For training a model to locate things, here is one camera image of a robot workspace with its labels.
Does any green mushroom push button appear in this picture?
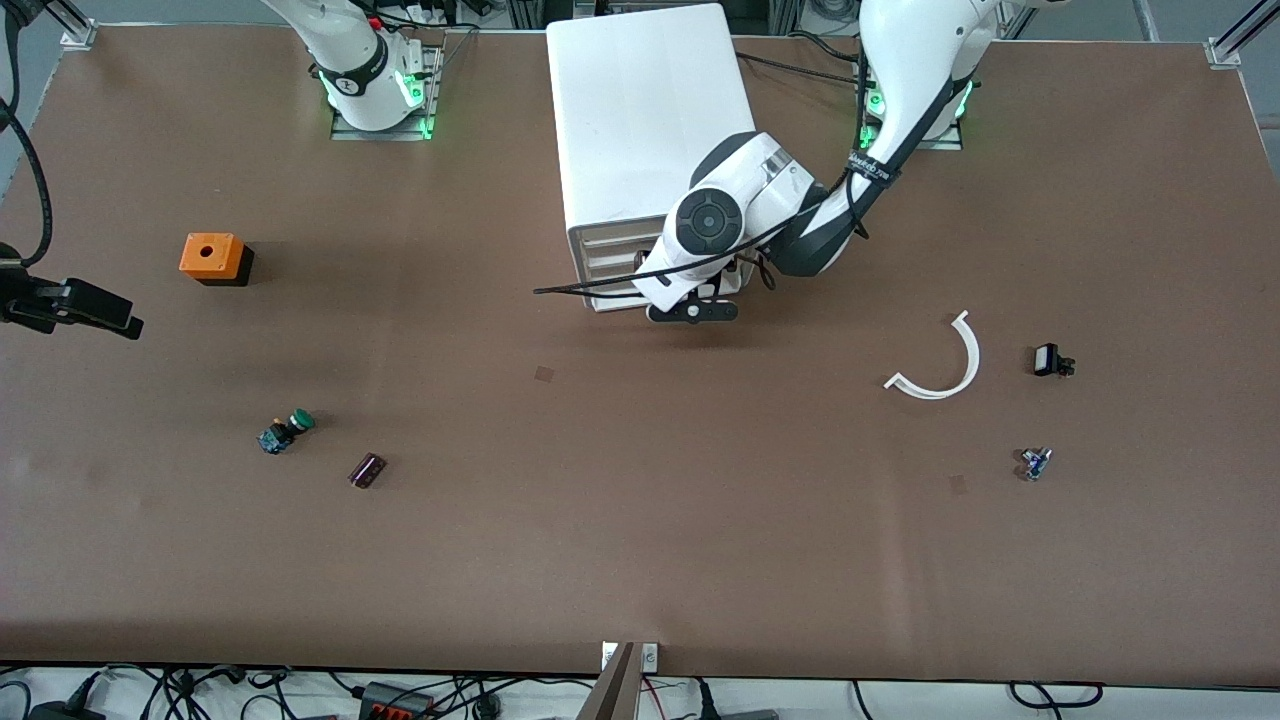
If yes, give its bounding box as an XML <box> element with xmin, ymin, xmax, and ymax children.
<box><xmin>258</xmin><ymin>408</ymin><xmax>316</xmax><ymax>456</ymax></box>

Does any orange box with black base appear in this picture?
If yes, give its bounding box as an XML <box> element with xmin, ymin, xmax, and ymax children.
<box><xmin>180</xmin><ymin>233</ymin><xmax>254</xmax><ymax>287</ymax></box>

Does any white curved plastic strip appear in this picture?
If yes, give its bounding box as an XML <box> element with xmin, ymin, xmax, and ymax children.
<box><xmin>884</xmin><ymin>310</ymin><xmax>982</xmax><ymax>401</ymax></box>

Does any black power strip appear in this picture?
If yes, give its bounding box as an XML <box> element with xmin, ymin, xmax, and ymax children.
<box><xmin>358</xmin><ymin>681</ymin><xmax>437</xmax><ymax>720</ymax></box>

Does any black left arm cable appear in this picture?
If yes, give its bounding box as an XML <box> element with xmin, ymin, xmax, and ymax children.
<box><xmin>533</xmin><ymin>60</ymin><xmax>901</xmax><ymax>297</ymax></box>

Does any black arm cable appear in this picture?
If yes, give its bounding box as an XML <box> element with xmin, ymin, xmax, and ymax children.
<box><xmin>533</xmin><ymin>60</ymin><xmax>901</xmax><ymax>297</ymax></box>
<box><xmin>0</xmin><ymin>0</ymin><xmax>53</xmax><ymax>269</ymax></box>

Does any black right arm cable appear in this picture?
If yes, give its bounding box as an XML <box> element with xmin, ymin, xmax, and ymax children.
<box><xmin>0</xmin><ymin>0</ymin><xmax>53</xmax><ymax>269</ymax></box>

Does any black cable behind cabinet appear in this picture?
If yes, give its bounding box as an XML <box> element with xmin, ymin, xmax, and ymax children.
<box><xmin>735</xmin><ymin>50</ymin><xmax>867</xmax><ymax>89</ymax></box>

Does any aluminium frame post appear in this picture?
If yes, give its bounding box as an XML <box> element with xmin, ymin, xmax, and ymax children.
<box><xmin>38</xmin><ymin>0</ymin><xmax>98</xmax><ymax>49</ymax></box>
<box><xmin>1207</xmin><ymin>0</ymin><xmax>1280</xmax><ymax>69</ymax></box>

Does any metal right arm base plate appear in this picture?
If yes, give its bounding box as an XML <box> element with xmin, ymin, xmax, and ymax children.
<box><xmin>330</xmin><ymin>45</ymin><xmax>441</xmax><ymax>141</ymax></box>

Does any white mount bracket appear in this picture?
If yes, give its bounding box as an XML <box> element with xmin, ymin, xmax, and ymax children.
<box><xmin>600</xmin><ymin>642</ymin><xmax>661</xmax><ymax>673</ymax></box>

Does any brown camera mount post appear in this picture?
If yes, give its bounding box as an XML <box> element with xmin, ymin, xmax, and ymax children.
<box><xmin>575</xmin><ymin>642</ymin><xmax>641</xmax><ymax>720</ymax></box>

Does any black looped floor cable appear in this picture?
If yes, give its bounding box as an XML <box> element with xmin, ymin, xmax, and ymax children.
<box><xmin>1008</xmin><ymin>682</ymin><xmax>1104</xmax><ymax>711</ymax></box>

